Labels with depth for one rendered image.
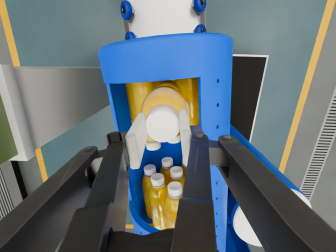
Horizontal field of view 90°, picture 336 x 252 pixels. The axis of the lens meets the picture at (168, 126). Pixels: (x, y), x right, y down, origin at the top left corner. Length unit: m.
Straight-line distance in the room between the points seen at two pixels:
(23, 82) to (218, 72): 0.65
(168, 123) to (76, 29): 1.57
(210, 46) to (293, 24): 1.53
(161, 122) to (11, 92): 0.59
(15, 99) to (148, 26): 0.48
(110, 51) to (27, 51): 1.63
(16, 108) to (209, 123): 0.61
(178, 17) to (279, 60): 1.28
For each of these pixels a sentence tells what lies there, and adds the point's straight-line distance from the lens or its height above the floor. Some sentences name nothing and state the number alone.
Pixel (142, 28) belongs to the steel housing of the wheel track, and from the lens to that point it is 0.59.
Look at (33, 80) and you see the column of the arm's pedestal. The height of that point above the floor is 0.88.
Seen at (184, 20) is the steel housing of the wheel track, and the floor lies 0.93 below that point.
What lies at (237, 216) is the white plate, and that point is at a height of 1.04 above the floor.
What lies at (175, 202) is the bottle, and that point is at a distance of 0.47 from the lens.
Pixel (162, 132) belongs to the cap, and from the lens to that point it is 0.19.
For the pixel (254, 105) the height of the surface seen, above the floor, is 0.15.
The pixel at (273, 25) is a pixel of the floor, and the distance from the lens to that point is 1.73.
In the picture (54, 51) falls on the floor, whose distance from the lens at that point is 1.79.
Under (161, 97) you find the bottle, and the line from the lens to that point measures 0.21.
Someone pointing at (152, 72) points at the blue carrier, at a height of 1.23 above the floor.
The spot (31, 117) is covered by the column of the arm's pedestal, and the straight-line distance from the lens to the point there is 0.79.
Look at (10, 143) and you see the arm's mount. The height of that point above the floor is 1.02.
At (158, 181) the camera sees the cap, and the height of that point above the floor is 1.11.
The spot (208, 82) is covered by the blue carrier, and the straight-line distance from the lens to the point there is 0.30.
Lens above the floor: 1.50
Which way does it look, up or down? 71 degrees down
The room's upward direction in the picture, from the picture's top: 177 degrees counter-clockwise
